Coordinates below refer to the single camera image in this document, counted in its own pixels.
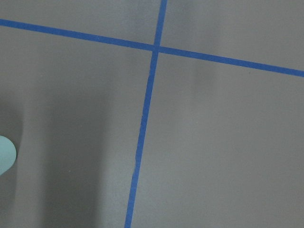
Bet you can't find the green plastic cup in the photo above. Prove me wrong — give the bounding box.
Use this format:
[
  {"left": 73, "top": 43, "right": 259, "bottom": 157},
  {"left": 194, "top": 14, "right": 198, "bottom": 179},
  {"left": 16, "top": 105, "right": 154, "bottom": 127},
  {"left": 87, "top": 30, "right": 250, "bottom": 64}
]
[{"left": 0, "top": 135, "right": 17, "bottom": 175}]

